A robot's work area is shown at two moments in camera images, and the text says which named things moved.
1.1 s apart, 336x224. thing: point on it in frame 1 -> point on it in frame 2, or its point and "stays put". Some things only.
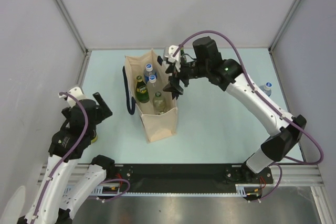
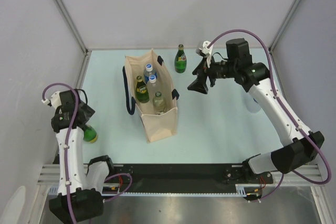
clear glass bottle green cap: x=159 y=104 stays put
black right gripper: x=174 y=89 -> x=197 y=85
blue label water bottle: x=148 y=72 stays put
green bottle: x=142 y=95 stays put
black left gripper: x=103 y=111 -> x=88 y=111
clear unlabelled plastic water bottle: x=153 y=87 stays put
